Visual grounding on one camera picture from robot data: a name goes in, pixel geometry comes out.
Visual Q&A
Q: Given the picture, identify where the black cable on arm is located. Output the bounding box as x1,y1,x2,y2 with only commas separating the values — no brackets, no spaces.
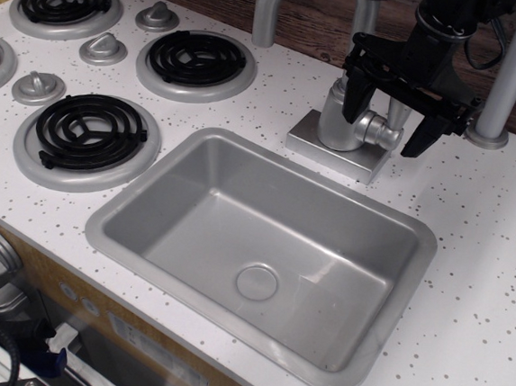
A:
461,12,511,71

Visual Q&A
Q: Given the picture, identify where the back left stove burner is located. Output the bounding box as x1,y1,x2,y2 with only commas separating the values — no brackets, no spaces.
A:
9,0,123,40

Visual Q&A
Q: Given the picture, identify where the silver knob front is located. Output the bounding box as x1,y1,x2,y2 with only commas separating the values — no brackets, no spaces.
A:
11,71,66,106

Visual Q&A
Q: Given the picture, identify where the silver knob middle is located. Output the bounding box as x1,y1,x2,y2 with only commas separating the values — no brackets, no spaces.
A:
78,32,128,67

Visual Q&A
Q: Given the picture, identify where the front right stove burner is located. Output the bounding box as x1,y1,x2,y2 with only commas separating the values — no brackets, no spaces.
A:
13,94,161,193

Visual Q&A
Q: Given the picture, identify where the grey plastic sink basin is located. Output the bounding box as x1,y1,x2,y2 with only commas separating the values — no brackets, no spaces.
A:
85,128,438,386

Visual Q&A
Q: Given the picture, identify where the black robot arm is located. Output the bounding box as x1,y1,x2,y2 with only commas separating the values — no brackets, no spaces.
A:
342,0,515,158

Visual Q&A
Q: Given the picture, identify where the silver knob back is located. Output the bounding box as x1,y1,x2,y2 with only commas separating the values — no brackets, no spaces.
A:
135,1,180,32

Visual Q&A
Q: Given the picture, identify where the silver faucet lever handle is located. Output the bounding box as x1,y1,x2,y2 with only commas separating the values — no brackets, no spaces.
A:
353,97,412,151

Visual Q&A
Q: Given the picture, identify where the back right stove burner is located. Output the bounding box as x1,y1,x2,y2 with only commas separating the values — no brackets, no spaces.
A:
135,30,257,103

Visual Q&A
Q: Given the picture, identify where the blue clamp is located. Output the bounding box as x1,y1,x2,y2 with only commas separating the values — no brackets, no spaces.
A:
38,347,68,379

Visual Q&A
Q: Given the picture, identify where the grey support pole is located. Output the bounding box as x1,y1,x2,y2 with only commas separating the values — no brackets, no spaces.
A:
465,30,516,150

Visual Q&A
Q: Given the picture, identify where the silver knob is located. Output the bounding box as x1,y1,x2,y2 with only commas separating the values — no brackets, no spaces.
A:
78,32,128,67
135,1,180,32
11,71,66,106

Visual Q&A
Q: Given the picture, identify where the silver toy faucet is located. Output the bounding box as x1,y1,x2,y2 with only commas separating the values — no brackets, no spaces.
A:
251,0,392,184

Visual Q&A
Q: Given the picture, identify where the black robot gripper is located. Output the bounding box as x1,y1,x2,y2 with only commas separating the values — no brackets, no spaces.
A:
342,24,480,158

